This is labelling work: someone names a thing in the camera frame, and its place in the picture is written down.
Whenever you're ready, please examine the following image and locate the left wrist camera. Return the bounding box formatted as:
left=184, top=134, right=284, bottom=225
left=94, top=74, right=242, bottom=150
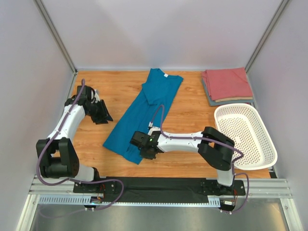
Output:
left=91, top=89, right=101, bottom=103

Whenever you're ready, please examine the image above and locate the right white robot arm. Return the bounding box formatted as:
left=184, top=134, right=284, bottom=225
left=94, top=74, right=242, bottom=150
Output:
left=130, top=127, right=235, bottom=195

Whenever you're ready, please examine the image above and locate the aluminium frame post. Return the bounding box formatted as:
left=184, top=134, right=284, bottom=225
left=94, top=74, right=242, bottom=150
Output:
left=245, top=0, right=291, bottom=73
left=33, top=0, right=77, bottom=75

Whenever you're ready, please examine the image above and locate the purple cable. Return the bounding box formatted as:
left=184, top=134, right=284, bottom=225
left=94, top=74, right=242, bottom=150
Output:
left=36, top=78, right=126, bottom=218
left=148, top=104, right=251, bottom=215

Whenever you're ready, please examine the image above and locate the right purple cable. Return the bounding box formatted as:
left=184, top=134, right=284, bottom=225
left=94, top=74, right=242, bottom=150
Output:
left=148, top=104, right=251, bottom=215

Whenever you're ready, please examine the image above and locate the grey slotted cable duct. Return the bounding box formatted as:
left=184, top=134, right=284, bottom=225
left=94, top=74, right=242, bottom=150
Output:
left=38, top=195, right=236, bottom=207

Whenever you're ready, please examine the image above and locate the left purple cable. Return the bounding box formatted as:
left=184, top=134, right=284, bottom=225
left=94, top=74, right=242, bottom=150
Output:
left=36, top=78, right=126, bottom=218

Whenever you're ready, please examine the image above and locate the left aluminium frame post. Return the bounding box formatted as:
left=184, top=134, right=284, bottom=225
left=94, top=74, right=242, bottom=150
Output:
left=33, top=0, right=77, bottom=75

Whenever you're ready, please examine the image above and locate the white perforated basket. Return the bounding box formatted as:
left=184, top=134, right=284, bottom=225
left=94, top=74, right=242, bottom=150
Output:
left=214, top=103, right=278, bottom=170

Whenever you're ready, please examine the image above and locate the folded red t shirt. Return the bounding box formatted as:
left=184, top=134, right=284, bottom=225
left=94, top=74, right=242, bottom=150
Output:
left=201, top=67, right=253, bottom=102

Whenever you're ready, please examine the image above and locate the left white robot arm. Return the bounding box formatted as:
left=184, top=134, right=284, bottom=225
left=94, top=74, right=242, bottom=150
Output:
left=36, top=84, right=113, bottom=186

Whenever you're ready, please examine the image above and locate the blue t shirt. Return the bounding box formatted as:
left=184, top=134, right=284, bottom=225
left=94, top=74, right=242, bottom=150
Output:
left=103, top=68, right=183, bottom=165

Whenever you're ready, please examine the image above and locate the right aluminium frame post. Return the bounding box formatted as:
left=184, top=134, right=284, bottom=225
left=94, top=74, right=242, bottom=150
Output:
left=245, top=0, right=291, bottom=73

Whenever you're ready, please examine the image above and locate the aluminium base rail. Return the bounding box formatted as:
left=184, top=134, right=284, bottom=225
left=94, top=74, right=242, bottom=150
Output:
left=29, top=177, right=292, bottom=198

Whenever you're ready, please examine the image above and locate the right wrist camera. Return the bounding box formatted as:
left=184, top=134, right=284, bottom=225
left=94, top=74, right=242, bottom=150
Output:
left=147, top=122, right=160, bottom=135

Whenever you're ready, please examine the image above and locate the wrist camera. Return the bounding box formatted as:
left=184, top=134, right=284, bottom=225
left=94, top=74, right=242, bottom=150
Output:
left=91, top=89, right=101, bottom=103
left=147, top=122, right=160, bottom=135

